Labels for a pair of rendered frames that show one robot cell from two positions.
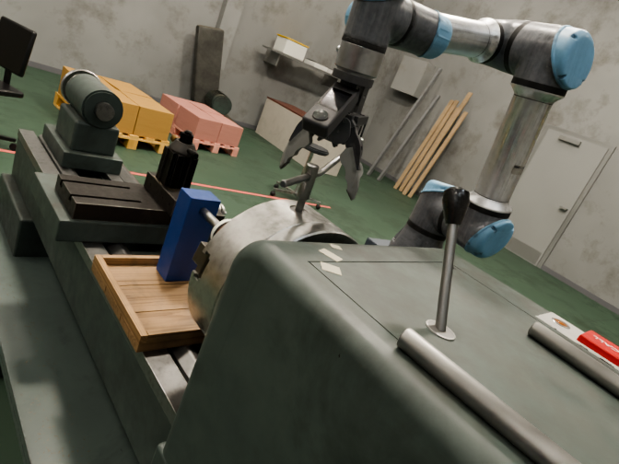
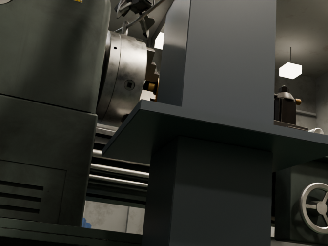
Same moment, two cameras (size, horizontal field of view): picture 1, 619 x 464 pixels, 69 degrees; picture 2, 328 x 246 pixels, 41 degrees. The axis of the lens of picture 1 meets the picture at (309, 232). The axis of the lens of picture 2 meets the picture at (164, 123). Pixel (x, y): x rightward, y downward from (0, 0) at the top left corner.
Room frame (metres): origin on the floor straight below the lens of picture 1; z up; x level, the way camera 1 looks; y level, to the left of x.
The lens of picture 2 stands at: (1.58, -1.16, 0.50)
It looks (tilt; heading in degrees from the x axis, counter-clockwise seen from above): 17 degrees up; 117
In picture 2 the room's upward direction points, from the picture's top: 6 degrees clockwise
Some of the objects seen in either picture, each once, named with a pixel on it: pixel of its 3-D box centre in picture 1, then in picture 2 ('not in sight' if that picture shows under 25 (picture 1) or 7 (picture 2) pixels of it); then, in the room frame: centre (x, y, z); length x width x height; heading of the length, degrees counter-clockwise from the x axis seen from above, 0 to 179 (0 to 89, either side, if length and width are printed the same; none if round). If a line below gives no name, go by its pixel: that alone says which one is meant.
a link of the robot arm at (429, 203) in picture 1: (440, 205); not in sight; (1.24, -0.31, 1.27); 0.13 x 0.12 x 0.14; 39
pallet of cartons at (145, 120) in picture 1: (113, 110); not in sight; (5.07, 2.63, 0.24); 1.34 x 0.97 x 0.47; 46
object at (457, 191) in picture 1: (454, 206); not in sight; (0.54, -0.15, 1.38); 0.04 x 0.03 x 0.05; 48
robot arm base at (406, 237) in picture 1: (420, 241); not in sight; (1.24, -0.30, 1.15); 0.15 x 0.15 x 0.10
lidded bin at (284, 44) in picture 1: (290, 48); not in sight; (8.88, 1.65, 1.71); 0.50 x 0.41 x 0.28; 132
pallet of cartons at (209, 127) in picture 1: (198, 124); not in sight; (6.35, 2.05, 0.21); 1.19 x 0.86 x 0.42; 45
